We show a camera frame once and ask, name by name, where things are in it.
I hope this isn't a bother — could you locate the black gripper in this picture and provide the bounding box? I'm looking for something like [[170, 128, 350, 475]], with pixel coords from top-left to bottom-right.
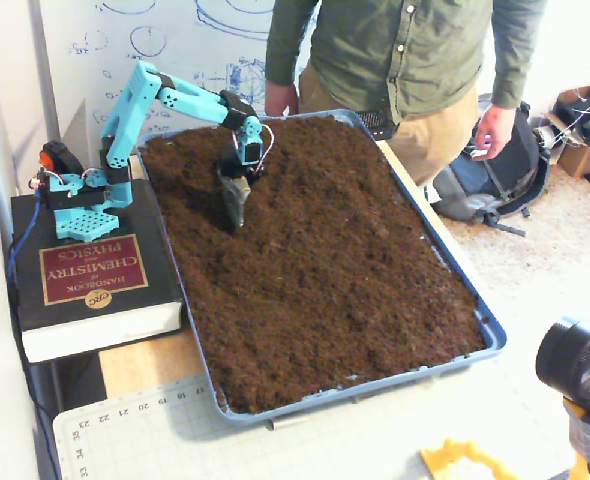
[[217, 146, 266, 234]]

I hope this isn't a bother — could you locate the brown soil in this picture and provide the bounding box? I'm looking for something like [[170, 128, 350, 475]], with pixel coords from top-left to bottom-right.
[[139, 115, 487, 415]]

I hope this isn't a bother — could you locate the person right forearm green sleeve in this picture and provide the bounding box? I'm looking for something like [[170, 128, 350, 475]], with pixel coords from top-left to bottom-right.
[[264, 0, 322, 89]]

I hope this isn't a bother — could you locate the person left forearm green sleeve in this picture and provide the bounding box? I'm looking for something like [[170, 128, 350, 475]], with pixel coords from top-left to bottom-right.
[[489, 0, 549, 111]]

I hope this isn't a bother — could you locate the teal five-joint robot arm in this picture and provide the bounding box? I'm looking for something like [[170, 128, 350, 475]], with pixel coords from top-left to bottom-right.
[[37, 59, 265, 240]]

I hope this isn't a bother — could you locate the person right hand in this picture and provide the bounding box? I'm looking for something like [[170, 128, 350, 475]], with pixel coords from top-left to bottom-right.
[[264, 81, 300, 118]]

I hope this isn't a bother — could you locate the person left hand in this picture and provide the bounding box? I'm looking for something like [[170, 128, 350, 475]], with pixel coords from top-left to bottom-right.
[[470, 104, 519, 162]]

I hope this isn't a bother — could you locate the black perforated box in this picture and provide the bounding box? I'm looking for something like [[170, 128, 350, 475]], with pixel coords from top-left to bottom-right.
[[357, 108, 397, 141]]

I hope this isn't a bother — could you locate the black chemistry physics handbook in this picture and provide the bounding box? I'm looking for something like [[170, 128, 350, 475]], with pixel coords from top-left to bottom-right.
[[9, 177, 186, 364]]

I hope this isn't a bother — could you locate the whiteboard with blue drawings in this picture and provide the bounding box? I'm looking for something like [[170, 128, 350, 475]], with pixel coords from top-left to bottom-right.
[[38, 0, 321, 166]]

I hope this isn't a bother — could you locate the black round device orange face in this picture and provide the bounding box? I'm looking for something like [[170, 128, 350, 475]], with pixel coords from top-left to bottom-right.
[[38, 141, 84, 176]]

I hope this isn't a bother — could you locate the person body green shirt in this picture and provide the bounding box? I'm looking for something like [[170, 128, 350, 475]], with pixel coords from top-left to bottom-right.
[[297, 0, 499, 187]]

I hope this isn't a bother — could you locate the grey metal bar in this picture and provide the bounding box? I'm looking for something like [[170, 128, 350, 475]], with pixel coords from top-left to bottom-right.
[[267, 417, 309, 431]]

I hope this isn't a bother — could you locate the white grid cutting mat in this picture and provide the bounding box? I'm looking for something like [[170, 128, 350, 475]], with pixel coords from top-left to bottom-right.
[[52, 372, 576, 480]]

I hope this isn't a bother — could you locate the grey black backpack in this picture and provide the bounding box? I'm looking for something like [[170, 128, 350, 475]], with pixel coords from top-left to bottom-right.
[[432, 97, 551, 239]]

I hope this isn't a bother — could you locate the blue plastic tray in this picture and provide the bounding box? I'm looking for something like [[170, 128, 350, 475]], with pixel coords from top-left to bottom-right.
[[135, 108, 508, 427]]

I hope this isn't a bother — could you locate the brown cardboard box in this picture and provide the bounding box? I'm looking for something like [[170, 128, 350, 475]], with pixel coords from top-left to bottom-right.
[[542, 82, 590, 179]]

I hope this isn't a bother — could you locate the white red wrist servo cable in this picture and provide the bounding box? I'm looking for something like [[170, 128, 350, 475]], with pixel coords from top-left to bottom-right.
[[257, 122, 277, 174]]

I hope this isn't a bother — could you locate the blue cable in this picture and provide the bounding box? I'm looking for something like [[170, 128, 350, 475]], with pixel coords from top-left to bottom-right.
[[5, 197, 62, 480]]

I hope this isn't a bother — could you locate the yellow plastic bracket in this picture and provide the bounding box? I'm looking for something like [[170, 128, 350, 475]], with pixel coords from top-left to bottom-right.
[[419, 438, 521, 480]]

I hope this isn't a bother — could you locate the black round camera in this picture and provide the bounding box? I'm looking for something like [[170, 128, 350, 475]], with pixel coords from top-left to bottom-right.
[[534, 317, 590, 406]]

